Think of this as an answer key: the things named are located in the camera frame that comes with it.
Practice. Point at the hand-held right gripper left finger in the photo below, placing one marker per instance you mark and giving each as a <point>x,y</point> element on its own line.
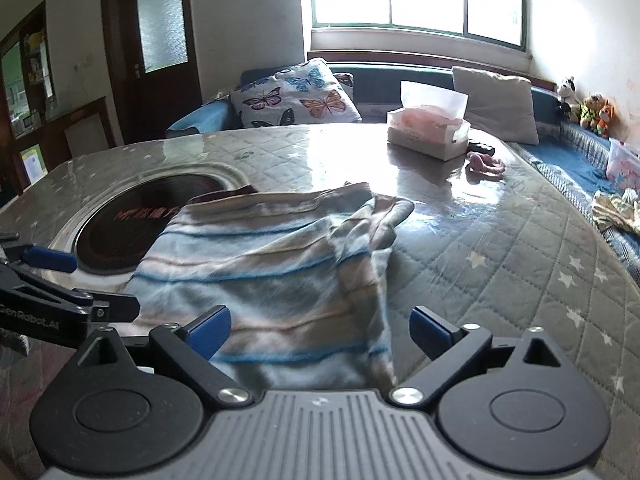
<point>210,334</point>

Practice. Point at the blue bolster cushion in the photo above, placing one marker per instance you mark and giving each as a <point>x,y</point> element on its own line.
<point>205,117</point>

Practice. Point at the yellow paper poster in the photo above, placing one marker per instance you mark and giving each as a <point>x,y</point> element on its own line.
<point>32,164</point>

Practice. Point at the white tissue box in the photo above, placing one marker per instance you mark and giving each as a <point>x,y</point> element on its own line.
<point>425,132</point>

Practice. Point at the yellow plush toy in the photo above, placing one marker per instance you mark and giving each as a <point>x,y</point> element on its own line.
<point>590,112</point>

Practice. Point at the plain white pillow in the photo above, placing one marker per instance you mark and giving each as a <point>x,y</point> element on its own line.
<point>500,105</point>

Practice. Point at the butterfly print pillow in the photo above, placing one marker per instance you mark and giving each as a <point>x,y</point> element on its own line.
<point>295,95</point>

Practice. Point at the round table hotplate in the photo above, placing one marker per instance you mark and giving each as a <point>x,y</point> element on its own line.
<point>115,230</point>

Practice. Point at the small pink cloth item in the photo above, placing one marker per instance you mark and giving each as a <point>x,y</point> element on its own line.
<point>485,165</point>

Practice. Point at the crumpled patterned cloth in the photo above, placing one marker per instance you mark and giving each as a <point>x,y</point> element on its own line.
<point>617,210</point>

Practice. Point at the dark wooden glass door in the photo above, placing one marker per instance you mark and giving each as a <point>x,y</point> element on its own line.
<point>120,85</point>

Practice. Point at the orange plush toy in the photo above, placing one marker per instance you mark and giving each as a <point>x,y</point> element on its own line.
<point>606,117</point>

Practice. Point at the clear bag of pink items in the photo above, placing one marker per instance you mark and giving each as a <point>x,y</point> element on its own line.
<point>625,167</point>

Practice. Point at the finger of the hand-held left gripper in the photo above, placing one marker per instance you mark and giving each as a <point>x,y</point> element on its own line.
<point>50,259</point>
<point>115,309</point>

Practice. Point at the dark wooden cabinet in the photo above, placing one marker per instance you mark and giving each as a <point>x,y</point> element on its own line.
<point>60,125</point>

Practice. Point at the blue beige striped shirt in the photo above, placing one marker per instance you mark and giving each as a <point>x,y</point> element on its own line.
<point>260,270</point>

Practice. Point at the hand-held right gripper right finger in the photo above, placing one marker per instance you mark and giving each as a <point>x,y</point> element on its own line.
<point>426,331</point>

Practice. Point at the small black object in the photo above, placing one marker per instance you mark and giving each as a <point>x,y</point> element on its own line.
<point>482,146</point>

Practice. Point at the blue sofa bench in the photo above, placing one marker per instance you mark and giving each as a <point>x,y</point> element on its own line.
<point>570,160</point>

